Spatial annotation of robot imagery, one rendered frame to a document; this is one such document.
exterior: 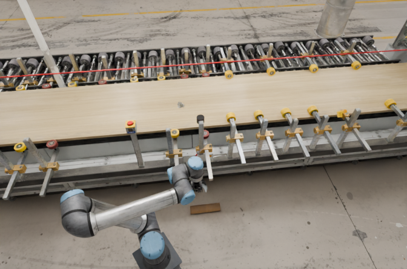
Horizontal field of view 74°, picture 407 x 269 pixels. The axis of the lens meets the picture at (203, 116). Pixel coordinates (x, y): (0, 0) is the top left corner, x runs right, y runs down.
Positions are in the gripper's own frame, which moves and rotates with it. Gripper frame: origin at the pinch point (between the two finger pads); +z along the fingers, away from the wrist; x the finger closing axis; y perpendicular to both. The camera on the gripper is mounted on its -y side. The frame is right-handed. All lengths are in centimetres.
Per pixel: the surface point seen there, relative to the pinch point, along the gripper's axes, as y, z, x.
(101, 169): -41, 24, -76
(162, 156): -55, 32, -26
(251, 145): -58, 32, 58
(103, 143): -61, 14, -75
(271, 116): -67, 4, 75
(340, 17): -338, 51, 293
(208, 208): -27, 86, 14
